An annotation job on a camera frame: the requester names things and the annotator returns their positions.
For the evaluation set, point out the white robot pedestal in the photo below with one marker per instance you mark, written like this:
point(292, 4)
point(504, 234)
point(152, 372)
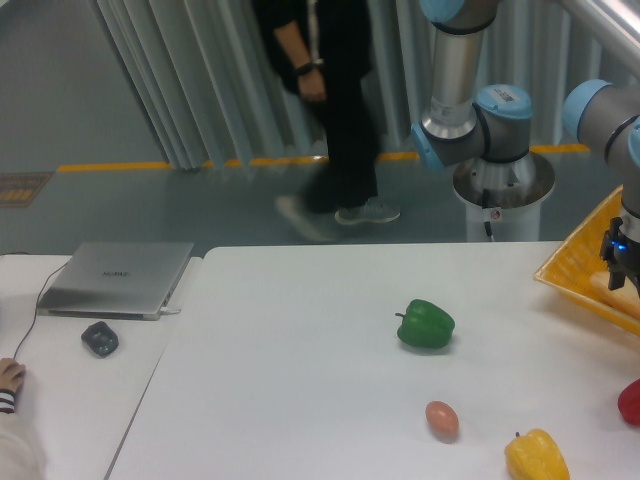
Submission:
point(503, 201)

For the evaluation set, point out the green bell pepper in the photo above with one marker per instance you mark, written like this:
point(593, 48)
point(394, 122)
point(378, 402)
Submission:
point(424, 325)

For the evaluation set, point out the bread slice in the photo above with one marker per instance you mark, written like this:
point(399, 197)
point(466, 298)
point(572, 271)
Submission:
point(624, 299)

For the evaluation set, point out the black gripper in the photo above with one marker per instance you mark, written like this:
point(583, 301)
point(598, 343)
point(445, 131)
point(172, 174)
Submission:
point(620, 249)

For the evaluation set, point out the silver laptop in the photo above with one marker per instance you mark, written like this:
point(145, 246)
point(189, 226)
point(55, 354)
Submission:
point(117, 280)

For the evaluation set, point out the operator hand on mouse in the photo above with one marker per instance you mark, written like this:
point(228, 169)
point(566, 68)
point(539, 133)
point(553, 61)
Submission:
point(11, 375)

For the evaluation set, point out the small black device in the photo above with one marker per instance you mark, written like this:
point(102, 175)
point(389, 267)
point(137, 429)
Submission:
point(100, 339)

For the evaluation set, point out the yellow floor tape line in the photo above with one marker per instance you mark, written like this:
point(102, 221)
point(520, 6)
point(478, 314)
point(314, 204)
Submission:
point(286, 161)

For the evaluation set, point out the yellow bell pepper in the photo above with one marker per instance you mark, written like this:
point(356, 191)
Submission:
point(535, 455)

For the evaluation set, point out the brown egg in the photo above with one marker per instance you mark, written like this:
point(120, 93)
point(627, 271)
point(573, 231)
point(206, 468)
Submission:
point(442, 420)

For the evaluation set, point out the brown floor mat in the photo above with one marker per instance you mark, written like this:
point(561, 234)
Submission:
point(20, 189)

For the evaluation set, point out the red bell pepper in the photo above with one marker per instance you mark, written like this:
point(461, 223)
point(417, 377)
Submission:
point(629, 403)

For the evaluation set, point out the grey pleated curtain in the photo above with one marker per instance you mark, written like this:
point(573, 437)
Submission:
point(201, 72)

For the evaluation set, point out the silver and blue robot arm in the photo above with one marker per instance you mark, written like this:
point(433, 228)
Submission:
point(485, 134)

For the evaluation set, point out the yellow woven basket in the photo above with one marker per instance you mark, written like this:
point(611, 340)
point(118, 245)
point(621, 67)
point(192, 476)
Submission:
point(569, 268)

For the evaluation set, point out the person in black clothes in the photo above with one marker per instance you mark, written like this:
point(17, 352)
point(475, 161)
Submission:
point(321, 50)

